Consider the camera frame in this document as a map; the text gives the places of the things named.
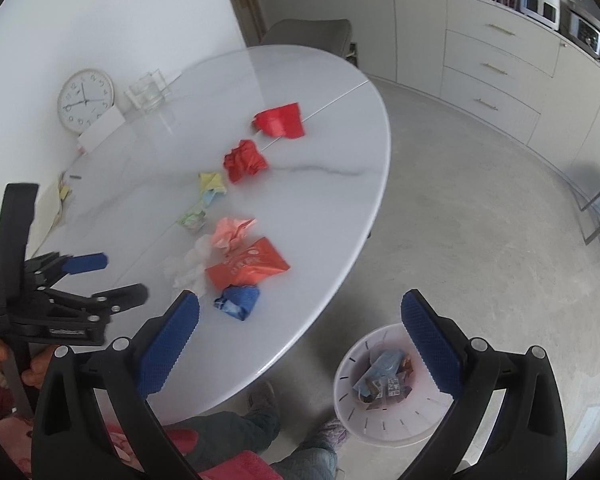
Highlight orange-red flat packet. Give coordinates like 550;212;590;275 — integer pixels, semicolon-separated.
206;237;290;290

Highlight open notebook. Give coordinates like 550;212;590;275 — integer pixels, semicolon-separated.
26;177;62;258

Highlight red crumpled paper ball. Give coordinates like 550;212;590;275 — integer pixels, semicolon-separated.
223;140;268;183

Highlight round white wall clock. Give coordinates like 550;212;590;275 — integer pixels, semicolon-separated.
57;68;114;134

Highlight yellow sticky notes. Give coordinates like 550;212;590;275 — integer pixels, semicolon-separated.
58;174;72;203

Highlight white drawer cabinet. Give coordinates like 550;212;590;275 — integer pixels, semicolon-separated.
393;0;600;172

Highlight red torn cardboard wrapper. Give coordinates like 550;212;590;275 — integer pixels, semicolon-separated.
252;103;304;140

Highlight blue crumpled wrapper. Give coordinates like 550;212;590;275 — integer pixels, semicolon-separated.
213;285;260;321

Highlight green paper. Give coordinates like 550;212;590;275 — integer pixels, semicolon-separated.
178;208;207;233

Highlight yellow paper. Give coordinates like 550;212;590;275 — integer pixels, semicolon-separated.
199;171;227;206

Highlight white crumpled tissue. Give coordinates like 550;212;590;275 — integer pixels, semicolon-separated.
163;234;212;297

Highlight white trash bin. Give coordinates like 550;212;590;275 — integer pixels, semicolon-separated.
334;324;452;448

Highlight person's leg in jeans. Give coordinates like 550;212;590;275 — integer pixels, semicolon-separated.
166;379;349;479

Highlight grey chair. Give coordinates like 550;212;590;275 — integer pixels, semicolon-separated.
260;18;352;58

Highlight pink crumpled paper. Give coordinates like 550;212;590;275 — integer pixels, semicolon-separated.
211;217;257;254

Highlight person's left hand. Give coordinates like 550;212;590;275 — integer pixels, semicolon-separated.
0;339;58;389

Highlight clear glass container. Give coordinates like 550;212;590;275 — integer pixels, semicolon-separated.
124;70;171;114

